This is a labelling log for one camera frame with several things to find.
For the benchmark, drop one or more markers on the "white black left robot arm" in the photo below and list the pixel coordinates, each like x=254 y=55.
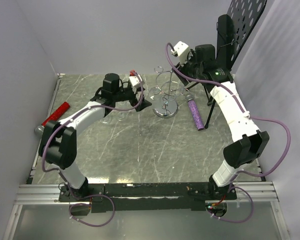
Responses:
x=58 y=144

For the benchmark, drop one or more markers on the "chrome wine glass rack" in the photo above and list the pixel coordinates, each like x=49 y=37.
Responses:
x=172 y=88

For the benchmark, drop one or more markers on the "aluminium rail frame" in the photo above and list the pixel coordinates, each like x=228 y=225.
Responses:
x=271 y=224

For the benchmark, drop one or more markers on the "red glitter microphone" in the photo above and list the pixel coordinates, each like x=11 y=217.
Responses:
x=56 y=115

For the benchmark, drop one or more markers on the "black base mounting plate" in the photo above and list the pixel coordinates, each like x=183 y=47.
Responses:
x=105 y=197

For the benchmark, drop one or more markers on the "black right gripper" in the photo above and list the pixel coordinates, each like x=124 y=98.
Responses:
x=182 y=68

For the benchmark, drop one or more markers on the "black music stand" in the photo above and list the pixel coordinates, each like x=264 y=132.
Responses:
x=233 y=30

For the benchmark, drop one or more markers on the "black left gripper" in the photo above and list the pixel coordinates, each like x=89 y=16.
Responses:
x=143 y=104

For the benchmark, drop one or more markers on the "purple glitter microphone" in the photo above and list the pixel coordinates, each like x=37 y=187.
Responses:
x=194 y=112

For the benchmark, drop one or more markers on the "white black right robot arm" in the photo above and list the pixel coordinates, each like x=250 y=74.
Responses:
x=248 y=140

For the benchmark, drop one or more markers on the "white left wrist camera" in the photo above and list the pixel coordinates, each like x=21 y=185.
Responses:
x=135 y=80

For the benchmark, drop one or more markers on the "clear wine glass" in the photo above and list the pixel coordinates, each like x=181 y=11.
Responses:
x=154 y=94
x=122 y=116
x=106 y=120

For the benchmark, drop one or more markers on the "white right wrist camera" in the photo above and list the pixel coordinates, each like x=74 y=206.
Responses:
x=181 y=50

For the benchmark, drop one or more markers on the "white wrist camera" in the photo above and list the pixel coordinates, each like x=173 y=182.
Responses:
x=135 y=80
x=181 y=50

